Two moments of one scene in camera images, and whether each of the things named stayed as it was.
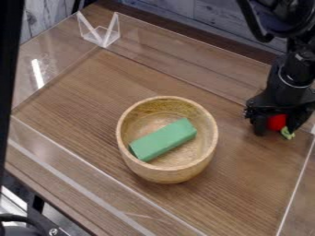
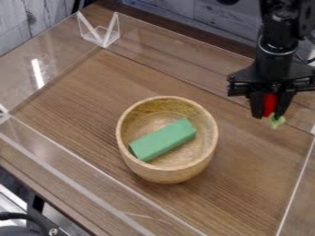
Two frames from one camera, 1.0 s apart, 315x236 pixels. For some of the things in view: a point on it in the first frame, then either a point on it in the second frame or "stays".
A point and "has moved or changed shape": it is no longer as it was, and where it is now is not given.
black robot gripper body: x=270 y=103 -> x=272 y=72
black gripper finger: x=259 y=123 -> x=258 y=102
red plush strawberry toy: x=276 y=123 has moved or changed shape
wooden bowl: x=184 y=161 stays
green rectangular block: x=163 y=140 stays
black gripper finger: x=296 y=116 -> x=284 y=97
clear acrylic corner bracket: x=100 y=35 stays
